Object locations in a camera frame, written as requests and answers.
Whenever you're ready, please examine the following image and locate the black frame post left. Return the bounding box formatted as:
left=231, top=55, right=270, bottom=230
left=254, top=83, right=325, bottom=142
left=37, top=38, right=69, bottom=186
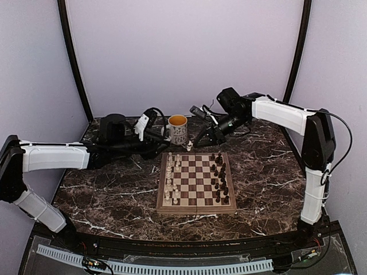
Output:
left=57, top=0, right=94, bottom=123

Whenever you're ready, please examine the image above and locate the white chess queen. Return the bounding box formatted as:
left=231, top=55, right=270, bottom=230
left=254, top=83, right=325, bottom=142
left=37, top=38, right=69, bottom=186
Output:
left=186, top=140, right=193, bottom=152

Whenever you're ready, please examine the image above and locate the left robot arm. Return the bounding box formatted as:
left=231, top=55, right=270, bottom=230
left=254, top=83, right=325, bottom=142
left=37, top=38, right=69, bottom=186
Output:
left=1, top=135, right=167, bottom=250

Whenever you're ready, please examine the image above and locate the yellow inside patterned mug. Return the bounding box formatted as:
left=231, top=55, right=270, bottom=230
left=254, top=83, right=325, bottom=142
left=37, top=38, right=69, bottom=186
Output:
left=161, top=115, right=188, bottom=146

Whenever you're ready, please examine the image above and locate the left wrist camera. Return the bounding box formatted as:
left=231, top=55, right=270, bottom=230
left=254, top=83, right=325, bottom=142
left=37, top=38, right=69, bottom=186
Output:
left=134, top=107, right=166, bottom=142

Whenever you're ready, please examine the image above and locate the wooden chess board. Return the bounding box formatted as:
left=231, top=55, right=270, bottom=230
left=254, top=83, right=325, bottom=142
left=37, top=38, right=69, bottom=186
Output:
left=156, top=152, right=237, bottom=215

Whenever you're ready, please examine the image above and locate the black frame post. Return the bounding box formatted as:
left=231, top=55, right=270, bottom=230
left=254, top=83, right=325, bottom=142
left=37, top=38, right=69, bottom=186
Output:
left=57, top=0, right=94, bottom=123
left=283, top=0, right=312, bottom=103

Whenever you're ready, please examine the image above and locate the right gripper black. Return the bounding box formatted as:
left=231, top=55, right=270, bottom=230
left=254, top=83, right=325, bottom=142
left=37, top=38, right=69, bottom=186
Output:
left=193, top=111, right=250, bottom=147

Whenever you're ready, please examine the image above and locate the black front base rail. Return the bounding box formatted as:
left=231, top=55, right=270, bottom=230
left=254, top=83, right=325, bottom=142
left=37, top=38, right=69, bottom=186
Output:
left=28, top=222, right=342, bottom=258

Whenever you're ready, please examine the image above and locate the white cable duct strip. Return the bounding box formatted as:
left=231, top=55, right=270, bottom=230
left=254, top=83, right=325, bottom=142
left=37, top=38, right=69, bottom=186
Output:
left=36, top=245, right=274, bottom=274

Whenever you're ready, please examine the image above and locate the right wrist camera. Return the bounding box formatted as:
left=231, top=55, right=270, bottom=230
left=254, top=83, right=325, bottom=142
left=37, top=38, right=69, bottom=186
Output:
left=190, top=105, right=218, bottom=124

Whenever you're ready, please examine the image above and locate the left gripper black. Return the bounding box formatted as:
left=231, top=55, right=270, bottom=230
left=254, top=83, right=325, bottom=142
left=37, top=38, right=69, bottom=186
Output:
left=110, top=131, right=170, bottom=160

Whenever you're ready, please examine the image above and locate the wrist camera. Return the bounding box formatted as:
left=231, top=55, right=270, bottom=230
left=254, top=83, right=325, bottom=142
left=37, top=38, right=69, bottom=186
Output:
left=134, top=107, right=166, bottom=142
left=190, top=105, right=218, bottom=124

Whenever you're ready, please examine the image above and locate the black frame post right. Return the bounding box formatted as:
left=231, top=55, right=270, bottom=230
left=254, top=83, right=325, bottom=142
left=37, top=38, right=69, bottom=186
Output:
left=283, top=0, right=312, bottom=103

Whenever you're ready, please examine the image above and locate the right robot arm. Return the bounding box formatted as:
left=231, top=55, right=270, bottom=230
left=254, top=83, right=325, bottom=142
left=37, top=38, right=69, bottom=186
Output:
left=190, top=88, right=336, bottom=225

